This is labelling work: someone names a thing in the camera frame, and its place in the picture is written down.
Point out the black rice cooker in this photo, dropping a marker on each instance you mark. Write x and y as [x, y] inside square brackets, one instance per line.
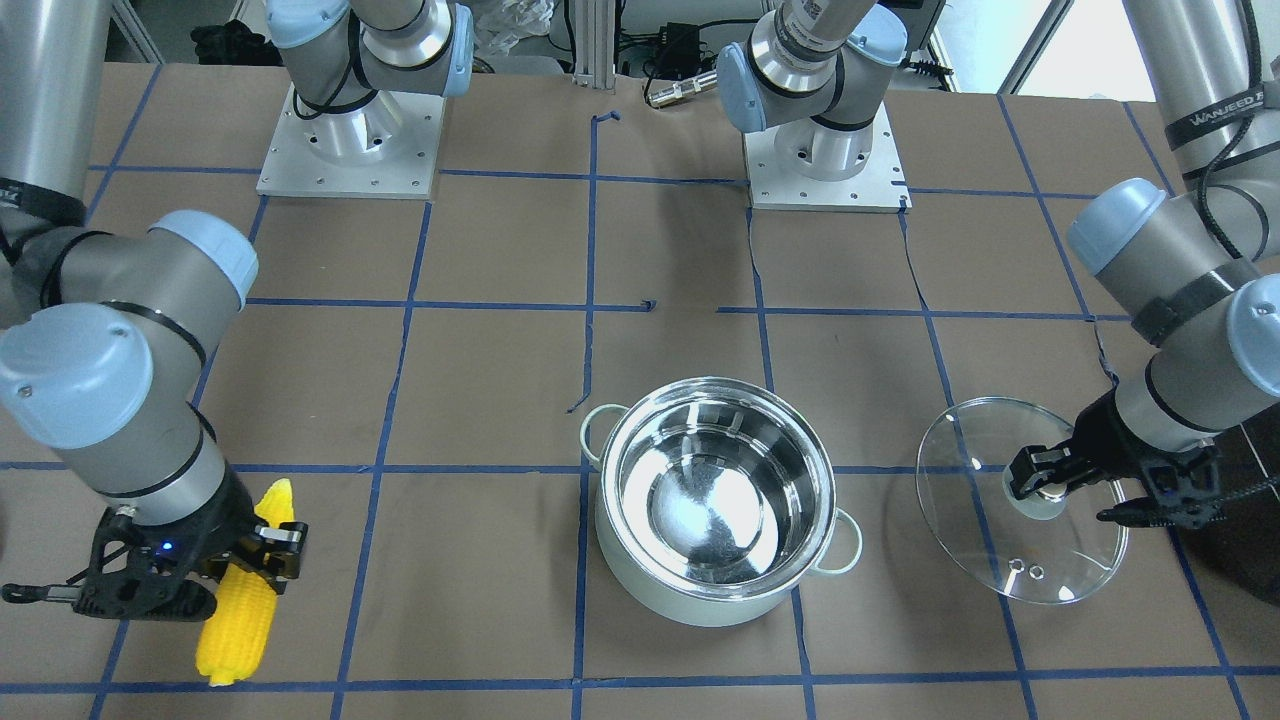
[1244, 547]

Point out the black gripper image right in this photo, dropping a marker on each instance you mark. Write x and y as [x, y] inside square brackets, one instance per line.
[1104, 432]

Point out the white base plate image left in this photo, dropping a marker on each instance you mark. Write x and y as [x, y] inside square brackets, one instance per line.
[384, 148]

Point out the white base plate image right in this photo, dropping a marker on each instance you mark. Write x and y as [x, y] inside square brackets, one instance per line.
[805, 166]

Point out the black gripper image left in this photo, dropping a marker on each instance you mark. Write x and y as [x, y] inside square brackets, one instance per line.
[222, 520]

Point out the black gripper cable image left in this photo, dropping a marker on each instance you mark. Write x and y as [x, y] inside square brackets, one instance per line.
[103, 588]

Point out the silver metal connector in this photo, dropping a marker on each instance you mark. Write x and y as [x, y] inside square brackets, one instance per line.
[680, 91]

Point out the white base plate image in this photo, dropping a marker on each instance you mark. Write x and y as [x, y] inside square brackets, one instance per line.
[805, 166]
[384, 148]

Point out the black power adapter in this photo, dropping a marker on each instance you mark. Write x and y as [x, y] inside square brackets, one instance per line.
[678, 50]

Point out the glass pot lid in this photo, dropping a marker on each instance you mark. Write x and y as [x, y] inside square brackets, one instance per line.
[1046, 546]

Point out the pale green steel pot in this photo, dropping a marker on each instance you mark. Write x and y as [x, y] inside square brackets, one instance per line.
[715, 499]

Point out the yellow corn cob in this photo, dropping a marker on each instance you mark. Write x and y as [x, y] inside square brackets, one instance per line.
[233, 642]

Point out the aluminium profile post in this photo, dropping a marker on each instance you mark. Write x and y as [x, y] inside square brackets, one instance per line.
[594, 42]

